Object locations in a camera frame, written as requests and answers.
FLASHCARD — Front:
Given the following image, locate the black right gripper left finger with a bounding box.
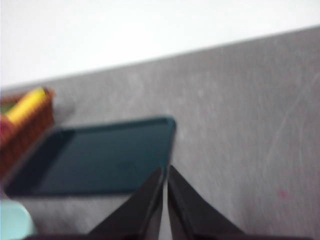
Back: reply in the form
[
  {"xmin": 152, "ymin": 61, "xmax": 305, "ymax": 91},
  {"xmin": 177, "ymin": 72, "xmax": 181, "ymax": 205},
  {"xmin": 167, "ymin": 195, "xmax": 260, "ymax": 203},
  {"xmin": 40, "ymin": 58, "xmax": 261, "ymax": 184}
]
[{"xmin": 22, "ymin": 166, "xmax": 164, "ymax": 240}]

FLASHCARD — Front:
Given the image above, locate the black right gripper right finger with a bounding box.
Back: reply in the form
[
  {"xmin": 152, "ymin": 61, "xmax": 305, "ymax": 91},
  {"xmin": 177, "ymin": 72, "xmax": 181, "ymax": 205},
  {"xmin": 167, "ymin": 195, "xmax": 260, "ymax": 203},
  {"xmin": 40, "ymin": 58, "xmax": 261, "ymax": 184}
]
[{"xmin": 166, "ymin": 164, "xmax": 314, "ymax": 240}]

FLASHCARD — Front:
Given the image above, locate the teal ceramic bowl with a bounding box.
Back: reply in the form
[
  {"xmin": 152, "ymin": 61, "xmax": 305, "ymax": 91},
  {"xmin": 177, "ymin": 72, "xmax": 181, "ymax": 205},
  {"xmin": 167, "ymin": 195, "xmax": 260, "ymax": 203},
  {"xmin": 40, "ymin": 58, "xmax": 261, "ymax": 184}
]
[{"xmin": 0, "ymin": 199, "xmax": 36, "ymax": 240}]

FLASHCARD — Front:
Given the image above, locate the dark teal rectangular tray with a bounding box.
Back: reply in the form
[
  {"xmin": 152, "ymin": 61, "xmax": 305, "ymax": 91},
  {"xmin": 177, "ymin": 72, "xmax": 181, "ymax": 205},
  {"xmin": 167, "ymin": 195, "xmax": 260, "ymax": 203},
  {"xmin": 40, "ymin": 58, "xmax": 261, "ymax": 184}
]
[{"xmin": 4, "ymin": 115, "xmax": 177, "ymax": 199}]

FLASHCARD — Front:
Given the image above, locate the brown wicker basket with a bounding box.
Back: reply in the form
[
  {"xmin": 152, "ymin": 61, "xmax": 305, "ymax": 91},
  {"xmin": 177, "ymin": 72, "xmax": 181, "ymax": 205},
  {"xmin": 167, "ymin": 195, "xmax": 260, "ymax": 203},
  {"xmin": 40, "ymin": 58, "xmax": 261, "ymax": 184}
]
[{"xmin": 0, "ymin": 86, "xmax": 56, "ymax": 181}]

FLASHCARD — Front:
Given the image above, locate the yellow banana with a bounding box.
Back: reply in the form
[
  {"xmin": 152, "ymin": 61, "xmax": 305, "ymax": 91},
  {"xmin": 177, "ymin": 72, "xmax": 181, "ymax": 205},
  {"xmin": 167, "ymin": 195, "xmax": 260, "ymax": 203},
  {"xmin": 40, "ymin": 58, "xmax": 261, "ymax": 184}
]
[{"xmin": 6, "ymin": 86, "xmax": 51, "ymax": 125}]

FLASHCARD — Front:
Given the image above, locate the red apple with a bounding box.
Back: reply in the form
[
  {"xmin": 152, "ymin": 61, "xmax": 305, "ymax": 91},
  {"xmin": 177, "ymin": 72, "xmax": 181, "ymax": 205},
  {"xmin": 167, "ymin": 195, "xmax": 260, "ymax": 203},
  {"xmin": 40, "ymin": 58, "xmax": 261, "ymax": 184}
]
[{"xmin": 0, "ymin": 113, "xmax": 16, "ymax": 141}]

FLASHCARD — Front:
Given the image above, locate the green vegetable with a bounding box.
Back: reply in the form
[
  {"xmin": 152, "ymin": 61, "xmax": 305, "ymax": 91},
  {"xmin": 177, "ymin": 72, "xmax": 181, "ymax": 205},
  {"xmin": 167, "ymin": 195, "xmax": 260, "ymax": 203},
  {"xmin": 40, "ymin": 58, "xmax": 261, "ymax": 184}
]
[{"xmin": 0, "ymin": 101, "xmax": 13, "ymax": 114}]

